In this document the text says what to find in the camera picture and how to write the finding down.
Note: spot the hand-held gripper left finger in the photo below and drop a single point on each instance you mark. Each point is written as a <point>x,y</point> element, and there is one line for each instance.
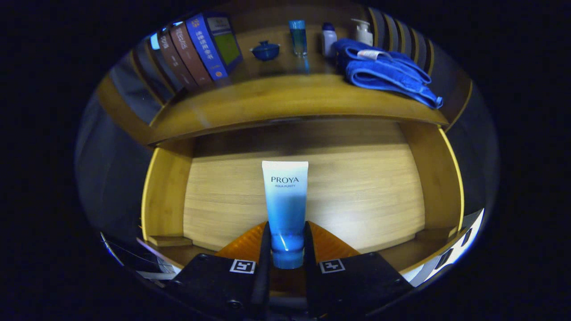
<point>223,285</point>

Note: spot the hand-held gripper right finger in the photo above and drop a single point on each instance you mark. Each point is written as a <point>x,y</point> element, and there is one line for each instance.
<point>352,285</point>

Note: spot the wooden drawer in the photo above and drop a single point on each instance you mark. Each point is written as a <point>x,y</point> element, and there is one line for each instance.
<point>357,191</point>

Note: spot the blue and white tube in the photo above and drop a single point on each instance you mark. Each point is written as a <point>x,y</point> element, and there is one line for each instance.
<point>285,200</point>

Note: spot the wooden countertop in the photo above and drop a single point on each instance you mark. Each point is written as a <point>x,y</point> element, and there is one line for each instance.
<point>276,98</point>

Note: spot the wooden cabinet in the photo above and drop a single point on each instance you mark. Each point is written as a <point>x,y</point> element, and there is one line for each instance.
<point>263,24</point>

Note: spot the blue folded towel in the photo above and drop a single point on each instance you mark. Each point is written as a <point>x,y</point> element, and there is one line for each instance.
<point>383,71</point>

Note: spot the dark brown book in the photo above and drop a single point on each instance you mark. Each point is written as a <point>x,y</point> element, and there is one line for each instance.
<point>174,58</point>

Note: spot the reddish brown book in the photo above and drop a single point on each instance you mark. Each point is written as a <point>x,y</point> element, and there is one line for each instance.
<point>189,53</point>

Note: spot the blue lidded teacup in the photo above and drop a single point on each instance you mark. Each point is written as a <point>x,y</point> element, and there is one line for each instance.
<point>265,51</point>

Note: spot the blue book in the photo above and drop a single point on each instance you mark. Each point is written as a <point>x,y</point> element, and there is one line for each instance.
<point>205,44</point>

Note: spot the white bottle with blue cap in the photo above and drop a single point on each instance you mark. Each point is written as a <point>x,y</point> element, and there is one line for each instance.
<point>329,39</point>

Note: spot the teal glass bottle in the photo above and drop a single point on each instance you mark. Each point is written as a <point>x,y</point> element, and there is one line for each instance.
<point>298,38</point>

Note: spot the white pump bottle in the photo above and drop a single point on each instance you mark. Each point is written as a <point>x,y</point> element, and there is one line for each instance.
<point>363,32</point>

